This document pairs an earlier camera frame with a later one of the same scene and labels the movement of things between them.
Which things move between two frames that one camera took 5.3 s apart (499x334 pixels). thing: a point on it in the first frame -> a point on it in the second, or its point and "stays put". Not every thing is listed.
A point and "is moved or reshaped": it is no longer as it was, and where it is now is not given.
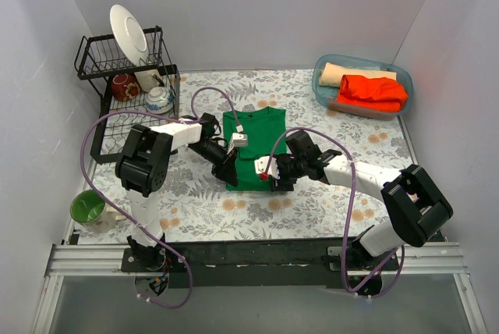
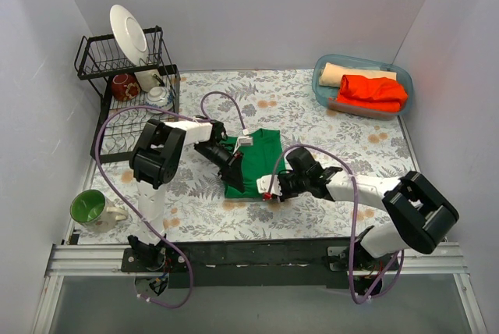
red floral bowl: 125,87 stays put
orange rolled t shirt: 360,93 stays put
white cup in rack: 146,79 stays put
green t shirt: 263,127 is moved or reshaped
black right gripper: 282,172 -> 281,184
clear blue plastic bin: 362,88 stays put
